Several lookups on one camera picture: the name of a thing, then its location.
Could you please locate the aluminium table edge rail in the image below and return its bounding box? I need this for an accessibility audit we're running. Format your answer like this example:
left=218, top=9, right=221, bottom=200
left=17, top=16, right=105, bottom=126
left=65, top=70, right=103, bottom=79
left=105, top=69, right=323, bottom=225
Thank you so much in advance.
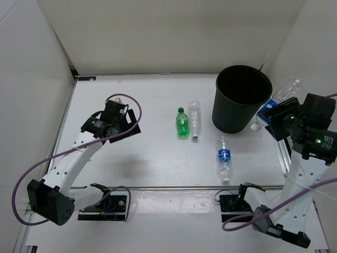
left=71, top=185, right=283, bottom=190

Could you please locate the purple cable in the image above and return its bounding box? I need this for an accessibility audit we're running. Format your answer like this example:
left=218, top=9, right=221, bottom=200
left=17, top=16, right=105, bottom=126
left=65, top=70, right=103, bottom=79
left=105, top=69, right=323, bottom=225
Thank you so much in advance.
left=11, top=93, right=143, bottom=225
left=222, top=92, right=337, bottom=232

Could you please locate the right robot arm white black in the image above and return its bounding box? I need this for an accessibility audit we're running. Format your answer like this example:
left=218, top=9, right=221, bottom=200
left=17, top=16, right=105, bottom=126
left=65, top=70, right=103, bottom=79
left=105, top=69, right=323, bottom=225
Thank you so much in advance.
left=236, top=93, right=336, bottom=248

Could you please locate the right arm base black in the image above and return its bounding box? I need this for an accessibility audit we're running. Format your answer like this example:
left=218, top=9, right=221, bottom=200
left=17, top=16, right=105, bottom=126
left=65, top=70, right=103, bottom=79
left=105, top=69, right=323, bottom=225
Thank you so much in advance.
left=214, top=190, right=253, bottom=222

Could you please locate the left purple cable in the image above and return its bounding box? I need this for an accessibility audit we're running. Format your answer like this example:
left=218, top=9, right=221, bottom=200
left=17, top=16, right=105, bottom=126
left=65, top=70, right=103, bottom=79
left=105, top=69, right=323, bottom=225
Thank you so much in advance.
left=11, top=93, right=143, bottom=225

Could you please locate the black plastic trash bin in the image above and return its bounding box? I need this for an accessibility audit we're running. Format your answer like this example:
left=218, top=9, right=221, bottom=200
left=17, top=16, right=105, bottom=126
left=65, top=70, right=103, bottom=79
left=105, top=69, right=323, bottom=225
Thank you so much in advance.
left=212, top=65, right=273, bottom=134

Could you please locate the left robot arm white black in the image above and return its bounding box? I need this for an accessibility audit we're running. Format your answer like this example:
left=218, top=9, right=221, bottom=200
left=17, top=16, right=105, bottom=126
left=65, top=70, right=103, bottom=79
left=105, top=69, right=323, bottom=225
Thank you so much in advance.
left=27, top=99, right=140, bottom=226

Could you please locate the clear bottle blue cap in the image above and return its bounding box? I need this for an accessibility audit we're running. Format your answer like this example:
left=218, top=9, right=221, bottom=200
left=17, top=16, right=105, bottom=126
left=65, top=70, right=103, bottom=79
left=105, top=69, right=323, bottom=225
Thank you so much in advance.
left=187, top=101, right=201, bottom=141

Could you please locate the short bottle blue label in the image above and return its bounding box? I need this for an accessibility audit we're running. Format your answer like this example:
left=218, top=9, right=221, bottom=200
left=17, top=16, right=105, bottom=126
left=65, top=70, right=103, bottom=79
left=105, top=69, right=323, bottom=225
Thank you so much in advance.
left=251, top=79, right=303, bottom=132

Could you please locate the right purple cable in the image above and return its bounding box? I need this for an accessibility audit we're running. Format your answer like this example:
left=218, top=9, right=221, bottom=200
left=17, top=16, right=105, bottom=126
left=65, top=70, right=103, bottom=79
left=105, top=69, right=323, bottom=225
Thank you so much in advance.
left=222, top=92, right=337, bottom=232

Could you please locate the clear bottle blue label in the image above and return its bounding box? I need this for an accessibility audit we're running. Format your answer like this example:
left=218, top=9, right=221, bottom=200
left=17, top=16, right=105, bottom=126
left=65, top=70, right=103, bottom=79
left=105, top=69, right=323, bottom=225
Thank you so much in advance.
left=217, top=135, right=233, bottom=184

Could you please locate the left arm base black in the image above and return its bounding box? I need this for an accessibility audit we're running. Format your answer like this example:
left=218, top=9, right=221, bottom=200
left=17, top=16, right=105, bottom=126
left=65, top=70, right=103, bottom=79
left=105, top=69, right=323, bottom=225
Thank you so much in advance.
left=77, top=183, right=131, bottom=221

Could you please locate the green plastic bottle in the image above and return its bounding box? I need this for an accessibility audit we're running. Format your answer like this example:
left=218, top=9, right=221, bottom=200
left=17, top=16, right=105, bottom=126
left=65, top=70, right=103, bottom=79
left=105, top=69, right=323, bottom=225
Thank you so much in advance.
left=176, top=108, right=190, bottom=138

